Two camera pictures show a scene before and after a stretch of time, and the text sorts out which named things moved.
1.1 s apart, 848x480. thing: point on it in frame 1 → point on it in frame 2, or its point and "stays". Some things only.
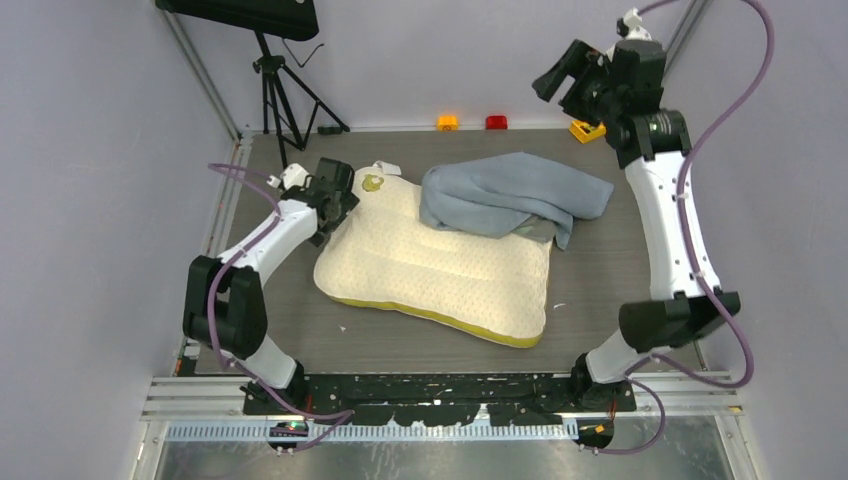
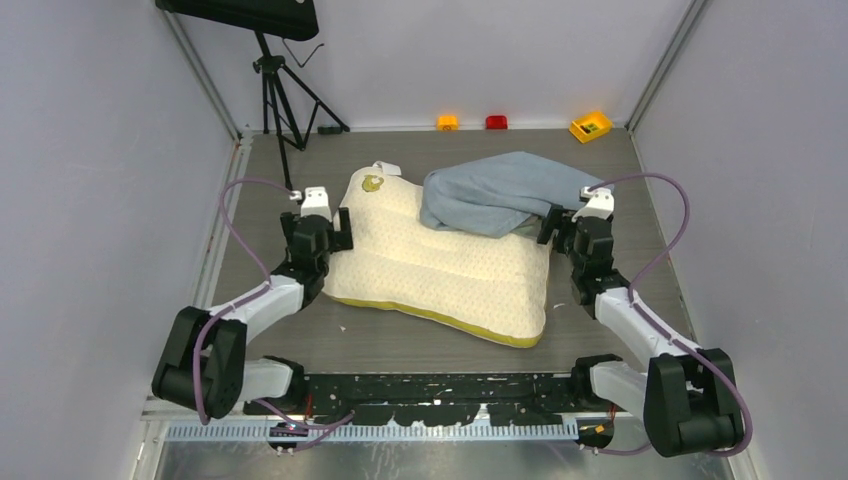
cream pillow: x=382 y=254 stays
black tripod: x=295 y=108 stays
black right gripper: x=580 y=61 → x=552 y=223
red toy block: x=496 y=122 stays
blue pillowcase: x=497 y=195 stays
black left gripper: x=348 y=202 → x=338 y=240
